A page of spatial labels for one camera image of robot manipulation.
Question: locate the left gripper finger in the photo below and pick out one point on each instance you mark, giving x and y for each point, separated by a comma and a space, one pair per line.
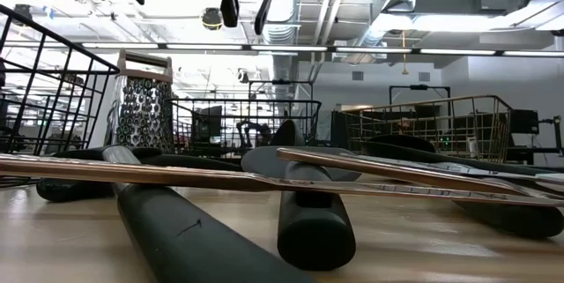
230, 9
266, 5

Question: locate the black turner steel shaft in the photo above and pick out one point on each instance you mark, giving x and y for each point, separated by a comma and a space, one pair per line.
198, 239

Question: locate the long ceiling light strip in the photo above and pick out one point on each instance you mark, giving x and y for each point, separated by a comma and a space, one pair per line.
286, 48

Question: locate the black computer monitor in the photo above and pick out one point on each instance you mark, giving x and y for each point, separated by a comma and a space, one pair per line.
209, 124
524, 122

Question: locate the round grey spatula red mark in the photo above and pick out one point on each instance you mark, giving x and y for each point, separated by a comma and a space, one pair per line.
315, 230

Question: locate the black ceiling dome camera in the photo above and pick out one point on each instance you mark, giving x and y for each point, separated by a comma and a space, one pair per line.
212, 19

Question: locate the black metal station frame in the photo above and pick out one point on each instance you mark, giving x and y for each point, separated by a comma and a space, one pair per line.
418, 87
282, 82

